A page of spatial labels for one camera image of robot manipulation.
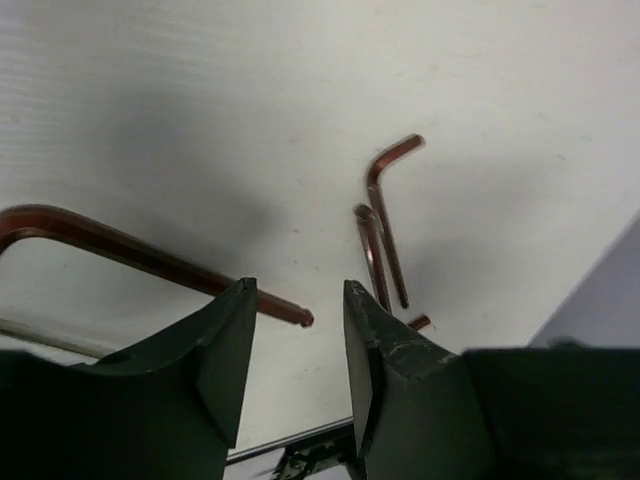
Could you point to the long brown hex key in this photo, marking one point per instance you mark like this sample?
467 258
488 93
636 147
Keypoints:
67 227

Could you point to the brown hex key lower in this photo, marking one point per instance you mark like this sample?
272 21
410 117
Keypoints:
380 253

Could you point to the brown hex key upper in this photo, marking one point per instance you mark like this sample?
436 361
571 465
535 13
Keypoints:
384 160

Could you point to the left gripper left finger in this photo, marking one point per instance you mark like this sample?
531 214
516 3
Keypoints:
167 407

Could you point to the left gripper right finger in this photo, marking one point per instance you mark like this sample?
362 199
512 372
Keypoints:
423 412

